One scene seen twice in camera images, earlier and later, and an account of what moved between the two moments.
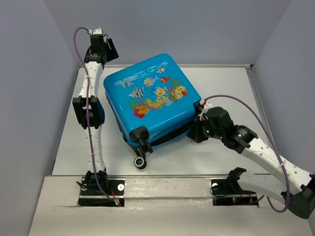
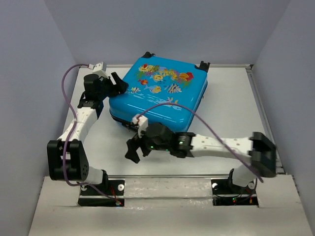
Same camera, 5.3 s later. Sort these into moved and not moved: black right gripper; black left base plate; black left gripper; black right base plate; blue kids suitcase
Moved: black right gripper; black left gripper; blue kids suitcase
Not moved: black left base plate; black right base plate
